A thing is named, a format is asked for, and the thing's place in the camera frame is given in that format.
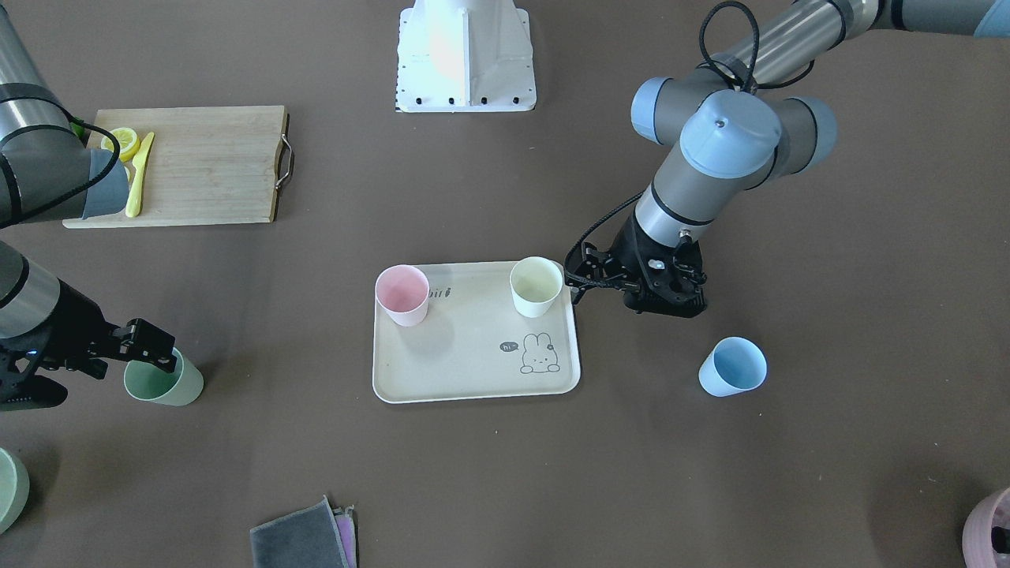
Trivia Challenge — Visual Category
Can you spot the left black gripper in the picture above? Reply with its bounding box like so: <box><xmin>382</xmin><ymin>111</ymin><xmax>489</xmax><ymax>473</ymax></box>
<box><xmin>571</xmin><ymin>215</ymin><xmax>707</xmax><ymax>319</ymax></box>

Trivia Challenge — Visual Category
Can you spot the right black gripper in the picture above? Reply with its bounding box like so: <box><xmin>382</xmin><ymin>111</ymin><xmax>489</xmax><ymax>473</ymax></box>
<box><xmin>23</xmin><ymin>281</ymin><xmax>179</xmax><ymax>380</ymax></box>

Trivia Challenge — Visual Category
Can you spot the cream white cup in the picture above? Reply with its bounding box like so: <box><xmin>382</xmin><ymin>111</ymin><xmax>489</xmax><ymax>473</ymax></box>
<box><xmin>509</xmin><ymin>256</ymin><xmax>565</xmax><ymax>319</ymax></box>

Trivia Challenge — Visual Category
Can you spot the pink cup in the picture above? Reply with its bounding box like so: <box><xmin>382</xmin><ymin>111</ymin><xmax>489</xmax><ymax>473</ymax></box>
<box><xmin>374</xmin><ymin>263</ymin><xmax>430</xmax><ymax>327</ymax></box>

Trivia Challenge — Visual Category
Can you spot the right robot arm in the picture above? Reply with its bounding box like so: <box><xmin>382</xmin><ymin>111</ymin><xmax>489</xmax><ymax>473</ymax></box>
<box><xmin>1</xmin><ymin>12</ymin><xmax>177</xmax><ymax>379</ymax></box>

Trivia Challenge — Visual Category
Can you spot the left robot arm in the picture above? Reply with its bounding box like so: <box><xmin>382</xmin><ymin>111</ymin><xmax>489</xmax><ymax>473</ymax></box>
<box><xmin>565</xmin><ymin>1</ymin><xmax>1008</xmax><ymax>319</ymax></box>

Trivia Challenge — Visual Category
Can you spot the cream rabbit print tray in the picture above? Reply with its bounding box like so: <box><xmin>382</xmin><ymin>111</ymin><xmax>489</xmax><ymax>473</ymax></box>
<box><xmin>372</xmin><ymin>261</ymin><xmax>581</xmax><ymax>404</ymax></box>

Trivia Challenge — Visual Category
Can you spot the green cup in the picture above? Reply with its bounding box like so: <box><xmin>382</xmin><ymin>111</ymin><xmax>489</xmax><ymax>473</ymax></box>
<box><xmin>123</xmin><ymin>348</ymin><xmax>205</xmax><ymax>406</ymax></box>

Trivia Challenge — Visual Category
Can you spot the light blue cup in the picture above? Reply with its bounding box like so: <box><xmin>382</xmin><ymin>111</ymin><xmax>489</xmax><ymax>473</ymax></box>
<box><xmin>698</xmin><ymin>337</ymin><xmax>769</xmax><ymax>397</ymax></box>

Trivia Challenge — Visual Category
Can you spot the green bowl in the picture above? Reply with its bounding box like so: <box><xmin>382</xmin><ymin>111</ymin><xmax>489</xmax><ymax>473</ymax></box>
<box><xmin>1</xmin><ymin>448</ymin><xmax>30</xmax><ymax>533</ymax></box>

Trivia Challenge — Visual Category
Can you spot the yellow plastic knife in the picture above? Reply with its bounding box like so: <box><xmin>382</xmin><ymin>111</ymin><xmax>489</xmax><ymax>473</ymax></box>
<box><xmin>124</xmin><ymin>132</ymin><xmax>155</xmax><ymax>217</ymax></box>

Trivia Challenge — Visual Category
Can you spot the wooden cutting board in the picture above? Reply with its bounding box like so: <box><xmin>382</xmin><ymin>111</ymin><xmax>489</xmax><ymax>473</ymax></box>
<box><xmin>62</xmin><ymin>105</ymin><xmax>293</xmax><ymax>229</ymax></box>

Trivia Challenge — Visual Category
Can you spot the lemon half upper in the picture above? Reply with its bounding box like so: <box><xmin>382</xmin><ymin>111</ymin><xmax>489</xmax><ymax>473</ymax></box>
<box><xmin>100</xmin><ymin>127</ymin><xmax>141</xmax><ymax>164</ymax></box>

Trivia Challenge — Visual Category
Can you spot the grey folded cloth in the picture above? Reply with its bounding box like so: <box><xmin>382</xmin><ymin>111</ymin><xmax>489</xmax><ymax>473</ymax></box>
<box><xmin>249</xmin><ymin>497</ymin><xmax>342</xmax><ymax>567</ymax></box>

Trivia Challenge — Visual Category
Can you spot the purple cloth under grey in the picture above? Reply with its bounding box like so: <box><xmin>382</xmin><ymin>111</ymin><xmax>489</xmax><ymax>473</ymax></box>
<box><xmin>332</xmin><ymin>506</ymin><xmax>358</xmax><ymax>568</ymax></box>

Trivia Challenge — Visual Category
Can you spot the pink bowl with ice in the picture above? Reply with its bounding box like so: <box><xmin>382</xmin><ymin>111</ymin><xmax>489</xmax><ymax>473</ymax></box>
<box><xmin>962</xmin><ymin>488</ymin><xmax>1009</xmax><ymax>567</ymax></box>

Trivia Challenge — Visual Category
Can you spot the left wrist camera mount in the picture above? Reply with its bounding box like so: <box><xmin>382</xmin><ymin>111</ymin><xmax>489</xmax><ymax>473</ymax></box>
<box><xmin>563</xmin><ymin>241</ymin><xmax>638</xmax><ymax>291</ymax></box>

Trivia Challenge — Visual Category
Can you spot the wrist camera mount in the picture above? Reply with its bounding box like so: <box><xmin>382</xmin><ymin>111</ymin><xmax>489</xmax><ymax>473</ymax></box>
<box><xmin>563</xmin><ymin>241</ymin><xmax>638</xmax><ymax>291</ymax></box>
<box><xmin>1</xmin><ymin>346</ymin><xmax>68</xmax><ymax>411</ymax></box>

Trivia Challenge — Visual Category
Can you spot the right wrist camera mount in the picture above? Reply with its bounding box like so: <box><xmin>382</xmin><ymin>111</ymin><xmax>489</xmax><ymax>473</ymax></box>
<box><xmin>1</xmin><ymin>346</ymin><xmax>68</xmax><ymax>411</ymax></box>

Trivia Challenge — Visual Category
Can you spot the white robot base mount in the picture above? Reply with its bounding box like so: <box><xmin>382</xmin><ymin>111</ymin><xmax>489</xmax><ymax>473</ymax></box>
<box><xmin>395</xmin><ymin>1</ymin><xmax>537</xmax><ymax>113</ymax></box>

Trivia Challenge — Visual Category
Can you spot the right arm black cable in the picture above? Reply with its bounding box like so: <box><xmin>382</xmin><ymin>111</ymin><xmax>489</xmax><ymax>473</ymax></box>
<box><xmin>0</xmin><ymin>122</ymin><xmax>122</xmax><ymax>230</ymax></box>

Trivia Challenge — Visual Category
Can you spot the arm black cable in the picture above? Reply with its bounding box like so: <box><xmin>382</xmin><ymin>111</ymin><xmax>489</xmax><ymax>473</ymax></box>
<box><xmin>0</xmin><ymin>122</ymin><xmax>122</xmax><ymax>230</ymax></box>
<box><xmin>563</xmin><ymin>0</ymin><xmax>816</xmax><ymax>273</ymax></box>

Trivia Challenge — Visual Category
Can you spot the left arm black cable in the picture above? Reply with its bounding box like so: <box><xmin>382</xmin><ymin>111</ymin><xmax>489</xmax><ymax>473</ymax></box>
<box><xmin>563</xmin><ymin>0</ymin><xmax>816</xmax><ymax>273</ymax></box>

